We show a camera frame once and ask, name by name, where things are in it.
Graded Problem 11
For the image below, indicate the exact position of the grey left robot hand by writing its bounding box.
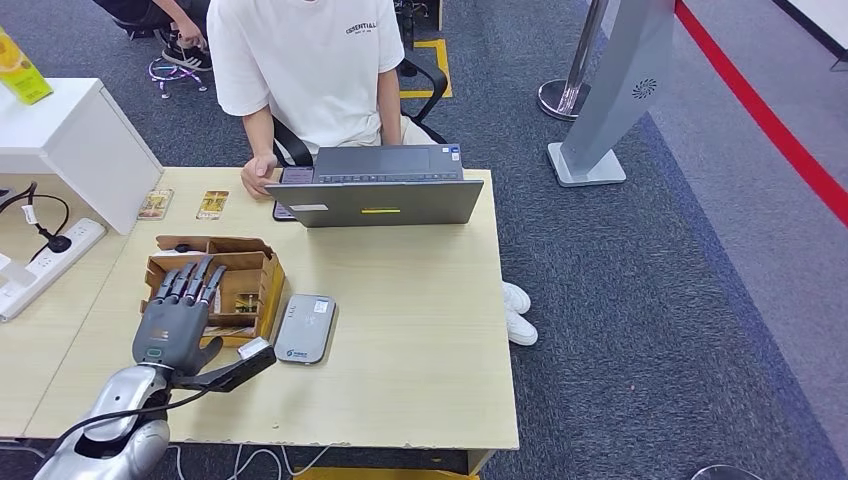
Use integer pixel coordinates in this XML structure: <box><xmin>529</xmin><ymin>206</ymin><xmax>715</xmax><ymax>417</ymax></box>
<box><xmin>131</xmin><ymin>255</ymin><xmax>229</xmax><ymax>378</ymax></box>

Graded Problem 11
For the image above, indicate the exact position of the person's right hand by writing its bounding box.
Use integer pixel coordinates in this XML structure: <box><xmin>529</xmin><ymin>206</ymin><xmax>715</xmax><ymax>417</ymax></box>
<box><xmin>240</xmin><ymin>153</ymin><xmax>280</xmax><ymax>201</ymax></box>

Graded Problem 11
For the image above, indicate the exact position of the gold ID card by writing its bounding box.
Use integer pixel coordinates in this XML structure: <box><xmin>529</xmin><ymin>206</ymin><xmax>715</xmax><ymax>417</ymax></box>
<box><xmin>195</xmin><ymin>190</ymin><xmax>231</xmax><ymax>221</ymax></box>

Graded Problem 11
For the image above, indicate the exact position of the grey card reader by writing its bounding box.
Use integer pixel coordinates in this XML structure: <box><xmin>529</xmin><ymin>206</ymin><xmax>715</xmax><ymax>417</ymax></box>
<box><xmin>273</xmin><ymin>294</ymin><xmax>338</xmax><ymax>366</ymax></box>

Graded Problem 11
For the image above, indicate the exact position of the seated background person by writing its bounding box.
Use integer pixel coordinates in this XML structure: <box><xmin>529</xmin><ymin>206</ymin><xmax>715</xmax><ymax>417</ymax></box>
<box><xmin>92</xmin><ymin>0</ymin><xmax>215</xmax><ymax>72</ymax></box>

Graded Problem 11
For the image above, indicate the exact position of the black smartphone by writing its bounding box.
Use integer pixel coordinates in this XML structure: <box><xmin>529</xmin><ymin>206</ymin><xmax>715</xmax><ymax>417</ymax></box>
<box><xmin>272</xmin><ymin>166</ymin><xmax>316</xmax><ymax>223</ymax></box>

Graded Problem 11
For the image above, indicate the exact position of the black office chair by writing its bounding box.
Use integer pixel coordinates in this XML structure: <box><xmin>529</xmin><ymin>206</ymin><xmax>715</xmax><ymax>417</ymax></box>
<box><xmin>271</xmin><ymin>56</ymin><xmax>450</xmax><ymax>167</ymax></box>

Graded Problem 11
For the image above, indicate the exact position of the cardboard divided organizer box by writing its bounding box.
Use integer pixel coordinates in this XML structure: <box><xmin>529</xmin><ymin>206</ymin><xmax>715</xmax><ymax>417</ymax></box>
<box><xmin>139</xmin><ymin>235</ymin><xmax>287</xmax><ymax>348</ymax></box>

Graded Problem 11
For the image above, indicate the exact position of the grey laptop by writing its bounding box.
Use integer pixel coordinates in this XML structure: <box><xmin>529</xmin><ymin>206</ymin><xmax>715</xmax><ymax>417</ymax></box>
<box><xmin>264</xmin><ymin>144</ymin><xmax>486</xmax><ymax>229</ymax></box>

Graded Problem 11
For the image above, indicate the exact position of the chrome stool base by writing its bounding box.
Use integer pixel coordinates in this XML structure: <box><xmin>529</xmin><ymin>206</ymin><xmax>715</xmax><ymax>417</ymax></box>
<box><xmin>148</xmin><ymin>56</ymin><xmax>208</xmax><ymax>101</ymax></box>

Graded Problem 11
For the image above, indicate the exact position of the white power strip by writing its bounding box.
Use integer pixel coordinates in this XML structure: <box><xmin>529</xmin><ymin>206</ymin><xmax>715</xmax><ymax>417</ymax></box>
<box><xmin>0</xmin><ymin>217</ymin><xmax>108</xmax><ymax>324</ymax></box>

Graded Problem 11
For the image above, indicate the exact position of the white cabinet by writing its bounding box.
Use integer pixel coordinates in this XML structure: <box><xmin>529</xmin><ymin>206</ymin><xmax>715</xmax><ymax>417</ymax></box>
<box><xmin>0</xmin><ymin>77</ymin><xmax>165</xmax><ymax>236</ymax></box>

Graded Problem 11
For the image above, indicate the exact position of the yellow green carton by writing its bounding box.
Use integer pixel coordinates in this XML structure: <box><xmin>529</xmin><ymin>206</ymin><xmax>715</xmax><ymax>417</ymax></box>
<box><xmin>0</xmin><ymin>26</ymin><xmax>54</xmax><ymax>106</ymax></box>

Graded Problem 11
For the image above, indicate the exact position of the white shoe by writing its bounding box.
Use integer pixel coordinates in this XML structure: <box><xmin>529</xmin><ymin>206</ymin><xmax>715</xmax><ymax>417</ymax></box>
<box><xmin>506</xmin><ymin>307</ymin><xmax>539</xmax><ymax>347</ymax></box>
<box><xmin>502</xmin><ymin>282</ymin><xmax>533</xmax><ymax>315</ymax></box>

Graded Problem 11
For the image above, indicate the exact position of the grey kiosk stand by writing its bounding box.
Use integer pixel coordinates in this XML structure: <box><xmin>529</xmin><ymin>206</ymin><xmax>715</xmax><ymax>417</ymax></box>
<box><xmin>547</xmin><ymin>0</ymin><xmax>677</xmax><ymax>189</ymax></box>

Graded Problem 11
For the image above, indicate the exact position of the round chrome base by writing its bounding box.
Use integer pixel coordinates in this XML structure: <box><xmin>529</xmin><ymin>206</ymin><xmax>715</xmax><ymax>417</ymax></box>
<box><xmin>688</xmin><ymin>463</ymin><xmax>766</xmax><ymax>480</ymax></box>

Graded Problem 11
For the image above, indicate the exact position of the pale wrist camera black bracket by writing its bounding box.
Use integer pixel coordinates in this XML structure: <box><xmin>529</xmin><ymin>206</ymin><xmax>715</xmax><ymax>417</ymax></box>
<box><xmin>173</xmin><ymin>337</ymin><xmax>278</xmax><ymax>393</ymax></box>

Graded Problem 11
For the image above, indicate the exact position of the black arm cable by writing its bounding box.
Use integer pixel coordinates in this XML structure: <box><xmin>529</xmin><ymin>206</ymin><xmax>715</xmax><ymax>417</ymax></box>
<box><xmin>42</xmin><ymin>390</ymin><xmax>210</xmax><ymax>458</ymax></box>

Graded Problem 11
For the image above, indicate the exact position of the black plug with cable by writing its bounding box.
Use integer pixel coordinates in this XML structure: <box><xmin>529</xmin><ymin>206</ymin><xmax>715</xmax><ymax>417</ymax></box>
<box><xmin>0</xmin><ymin>181</ymin><xmax>73</xmax><ymax>255</ymax></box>

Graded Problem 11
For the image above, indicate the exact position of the chrome stanchion post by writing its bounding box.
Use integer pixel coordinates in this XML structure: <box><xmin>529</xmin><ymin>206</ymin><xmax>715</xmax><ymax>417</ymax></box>
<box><xmin>537</xmin><ymin>0</ymin><xmax>609</xmax><ymax>123</ymax></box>

